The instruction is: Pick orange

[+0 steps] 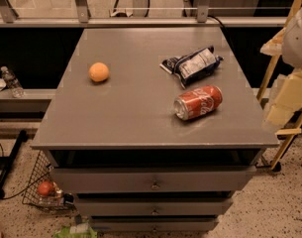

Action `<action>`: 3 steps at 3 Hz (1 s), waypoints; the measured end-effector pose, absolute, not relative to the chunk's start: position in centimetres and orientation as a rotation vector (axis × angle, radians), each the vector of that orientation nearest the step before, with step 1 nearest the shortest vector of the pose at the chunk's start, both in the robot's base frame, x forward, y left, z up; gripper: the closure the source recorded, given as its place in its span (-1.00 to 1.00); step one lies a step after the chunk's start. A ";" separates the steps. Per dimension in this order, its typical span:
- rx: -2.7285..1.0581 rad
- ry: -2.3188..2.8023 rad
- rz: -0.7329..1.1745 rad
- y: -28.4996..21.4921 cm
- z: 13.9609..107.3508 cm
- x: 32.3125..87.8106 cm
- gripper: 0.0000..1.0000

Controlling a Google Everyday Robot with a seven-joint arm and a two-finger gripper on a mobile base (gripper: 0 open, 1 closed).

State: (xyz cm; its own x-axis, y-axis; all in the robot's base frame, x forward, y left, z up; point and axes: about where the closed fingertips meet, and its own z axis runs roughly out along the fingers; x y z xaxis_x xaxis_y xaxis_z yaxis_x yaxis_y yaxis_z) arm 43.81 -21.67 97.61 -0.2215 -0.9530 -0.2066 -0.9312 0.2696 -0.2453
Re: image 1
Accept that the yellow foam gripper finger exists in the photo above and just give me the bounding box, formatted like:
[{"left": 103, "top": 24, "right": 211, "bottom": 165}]
[{"left": 263, "top": 68, "right": 302, "bottom": 127}]

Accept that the orange fruit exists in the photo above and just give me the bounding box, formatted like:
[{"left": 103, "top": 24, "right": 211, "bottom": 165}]
[{"left": 88, "top": 62, "right": 110, "bottom": 82}]

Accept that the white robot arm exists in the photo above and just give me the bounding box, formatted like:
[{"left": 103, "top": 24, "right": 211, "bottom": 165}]
[{"left": 260, "top": 7, "right": 302, "bottom": 128}]

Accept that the red soda can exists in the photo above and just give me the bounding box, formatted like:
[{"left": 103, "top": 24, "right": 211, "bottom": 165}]
[{"left": 173, "top": 85, "right": 223, "bottom": 121}]

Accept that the blue white chip bag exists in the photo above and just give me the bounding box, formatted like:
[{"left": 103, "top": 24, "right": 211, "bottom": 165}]
[{"left": 159, "top": 46, "right": 224, "bottom": 88}]

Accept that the top grey drawer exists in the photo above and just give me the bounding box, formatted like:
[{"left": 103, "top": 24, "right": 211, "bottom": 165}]
[{"left": 50, "top": 166, "right": 256, "bottom": 193}]

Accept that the grey drawer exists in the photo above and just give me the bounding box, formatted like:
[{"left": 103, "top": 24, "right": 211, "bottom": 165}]
[
  {"left": 75, "top": 197, "right": 233, "bottom": 216},
  {"left": 90, "top": 217, "right": 218, "bottom": 232},
  {"left": 50, "top": 166, "right": 256, "bottom": 193}
]

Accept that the grey drawer cabinet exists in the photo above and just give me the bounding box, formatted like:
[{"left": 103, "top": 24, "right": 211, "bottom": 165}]
[{"left": 33, "top": 27, "right": 277, "bottom": 220}]

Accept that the bottom grey drawer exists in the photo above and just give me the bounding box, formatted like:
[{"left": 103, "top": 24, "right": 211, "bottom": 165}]
[{"left": 90, "top": 217, "right": 218, "bottom": 232}]

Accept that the middle grey drawer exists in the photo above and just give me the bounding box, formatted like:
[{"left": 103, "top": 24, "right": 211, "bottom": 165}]
[{"left": 75, "top": 197, "right": 233, "bottom": 216}]

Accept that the green white packet on floor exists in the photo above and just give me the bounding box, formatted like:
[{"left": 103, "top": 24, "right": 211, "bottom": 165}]
[{"left": 52, "top": 223, "right": 97, "bottom": 238}]

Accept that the red apple in basket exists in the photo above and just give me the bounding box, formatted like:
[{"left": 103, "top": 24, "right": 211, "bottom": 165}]
[{"left": 38, "top": 180, "right": 53, "bottom": 196}]

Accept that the clear plastic water bottle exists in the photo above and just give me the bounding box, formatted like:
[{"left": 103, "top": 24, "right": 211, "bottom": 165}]
[{"left": 1, "top": 66, "right": 25, "bottom": 98}]

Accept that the black metal stand leg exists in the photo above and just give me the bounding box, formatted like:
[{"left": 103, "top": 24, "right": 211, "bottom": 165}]
[{"left": 0, "top": 130, "right": 28, "bottom": 199}]

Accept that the black wire basket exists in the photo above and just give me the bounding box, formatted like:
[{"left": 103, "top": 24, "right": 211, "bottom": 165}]
[{"left": 22, "top": 152, "right": 74, "bottom": 212}]

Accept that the grey metal rail frame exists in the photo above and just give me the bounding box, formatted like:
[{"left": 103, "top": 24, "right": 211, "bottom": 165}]
[{"left": 0, "top": 0, "right": 291, "bottom": 28}]

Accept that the black cable on floor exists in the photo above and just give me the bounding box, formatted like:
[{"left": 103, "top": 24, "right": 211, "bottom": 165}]
[{"left": 0, "top": 122, "right": 51, "bottom": 201}]

